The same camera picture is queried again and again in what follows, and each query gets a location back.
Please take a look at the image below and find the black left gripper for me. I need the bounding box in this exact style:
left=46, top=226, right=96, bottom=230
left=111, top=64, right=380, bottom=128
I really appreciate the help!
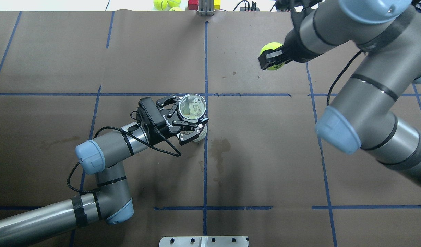
left=152, top=96, right=209, bottom=145

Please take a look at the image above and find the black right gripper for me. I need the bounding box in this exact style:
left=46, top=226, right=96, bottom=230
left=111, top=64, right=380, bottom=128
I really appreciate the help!
left=258, top=29, right=315, bottom=70

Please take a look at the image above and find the tennis ball with black logo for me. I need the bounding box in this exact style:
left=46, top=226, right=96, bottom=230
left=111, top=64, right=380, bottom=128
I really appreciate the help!
left=258, top=42, right=286, bottom=71

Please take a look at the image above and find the white tennis ball can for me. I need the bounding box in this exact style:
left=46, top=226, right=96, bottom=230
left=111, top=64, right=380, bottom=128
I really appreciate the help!
left=178, top=94, right=207, bottom=124

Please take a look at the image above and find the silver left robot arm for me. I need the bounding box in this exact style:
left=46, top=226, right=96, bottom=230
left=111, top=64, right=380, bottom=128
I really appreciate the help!
left=0, top=94, right=208, bottom=247

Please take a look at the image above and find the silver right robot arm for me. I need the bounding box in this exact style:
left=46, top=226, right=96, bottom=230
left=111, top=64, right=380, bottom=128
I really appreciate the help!
left=258, top=0, right=421, bottom=187

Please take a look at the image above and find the spare tennis ball on desk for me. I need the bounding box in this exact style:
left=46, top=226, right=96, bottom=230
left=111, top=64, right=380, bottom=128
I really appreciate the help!
left=169, top=7, right=183, bottom=11

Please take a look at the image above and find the black connector box far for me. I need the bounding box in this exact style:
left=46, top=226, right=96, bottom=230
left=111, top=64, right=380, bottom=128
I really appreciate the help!
left=233, top=0, right=260, bottom=12

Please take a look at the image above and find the red toy cube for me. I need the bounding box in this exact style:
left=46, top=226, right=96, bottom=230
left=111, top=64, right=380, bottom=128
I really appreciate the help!
left=188, top=0, right=199, bottom=11

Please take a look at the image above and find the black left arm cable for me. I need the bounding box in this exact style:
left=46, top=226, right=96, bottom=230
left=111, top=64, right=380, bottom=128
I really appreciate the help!
left=67, top=111, right=182, bottom=194

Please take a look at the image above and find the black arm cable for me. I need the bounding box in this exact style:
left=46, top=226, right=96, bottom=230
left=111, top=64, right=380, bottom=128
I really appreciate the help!
left=67, top=111, right=182, bottom=194
left=326, top=50, right=365, bottom=107

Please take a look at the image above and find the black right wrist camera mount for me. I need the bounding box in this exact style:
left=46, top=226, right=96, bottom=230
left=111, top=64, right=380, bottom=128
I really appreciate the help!
left=274, top=0, right=325, bottom=12

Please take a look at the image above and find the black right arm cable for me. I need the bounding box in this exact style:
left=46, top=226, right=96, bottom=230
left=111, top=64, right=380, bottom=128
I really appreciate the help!
left=326, top=50, right=365, bottom=107

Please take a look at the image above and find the aluminium frame post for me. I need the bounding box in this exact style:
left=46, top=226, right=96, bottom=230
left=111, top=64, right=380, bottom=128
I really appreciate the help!
left=197, top=0, right=215, bottom=16

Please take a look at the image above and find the white pedestal column with base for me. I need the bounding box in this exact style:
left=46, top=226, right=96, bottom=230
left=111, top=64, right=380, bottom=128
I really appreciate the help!
left=159, top=236, right=250, bottom=247

